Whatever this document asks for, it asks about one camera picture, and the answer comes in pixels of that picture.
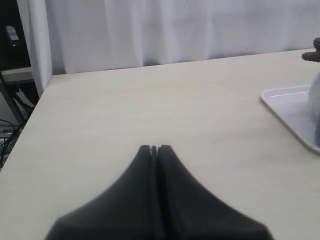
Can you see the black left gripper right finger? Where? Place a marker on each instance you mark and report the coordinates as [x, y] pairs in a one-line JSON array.
[[191, 212]]

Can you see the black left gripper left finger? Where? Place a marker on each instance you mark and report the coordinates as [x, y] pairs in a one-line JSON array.
[[128, 210]]

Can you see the teal fuzzy scarf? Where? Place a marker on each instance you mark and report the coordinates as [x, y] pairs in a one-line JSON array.
[[317, 133]]

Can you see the white snowman plush toy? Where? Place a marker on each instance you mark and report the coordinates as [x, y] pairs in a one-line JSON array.
[[314, 91]]

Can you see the white plastic tray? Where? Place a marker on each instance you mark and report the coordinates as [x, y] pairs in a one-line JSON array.
[[290, 106]]

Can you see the white backdrop curtain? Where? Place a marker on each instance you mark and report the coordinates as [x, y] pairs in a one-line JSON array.
[[77, 36]]

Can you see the grey metal frame leg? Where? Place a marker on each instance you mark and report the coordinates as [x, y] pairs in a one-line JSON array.
[[15, 76]]

